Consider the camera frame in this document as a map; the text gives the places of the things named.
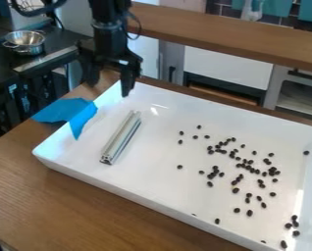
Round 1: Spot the white tray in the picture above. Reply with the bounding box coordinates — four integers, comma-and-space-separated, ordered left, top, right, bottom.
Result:
31, 79, 312, 251

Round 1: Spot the pile of dark bits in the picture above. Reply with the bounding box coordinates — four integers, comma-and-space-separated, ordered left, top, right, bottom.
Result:
176, 124, 312, 250

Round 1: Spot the black table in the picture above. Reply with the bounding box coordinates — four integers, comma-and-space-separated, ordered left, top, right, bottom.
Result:
0, 25, 95, 145

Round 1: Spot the wooden desk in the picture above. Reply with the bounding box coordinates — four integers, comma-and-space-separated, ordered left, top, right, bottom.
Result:
126, 1, 312, 119

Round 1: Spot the silver pot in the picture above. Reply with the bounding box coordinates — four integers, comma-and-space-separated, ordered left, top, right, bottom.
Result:
1, 29, 48, 56

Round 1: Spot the silver metal bar tool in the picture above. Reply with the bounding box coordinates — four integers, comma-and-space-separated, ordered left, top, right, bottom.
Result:
98, 109, 143, 166

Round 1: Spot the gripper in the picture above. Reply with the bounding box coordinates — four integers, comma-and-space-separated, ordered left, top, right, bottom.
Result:
76, 20, 144, 98

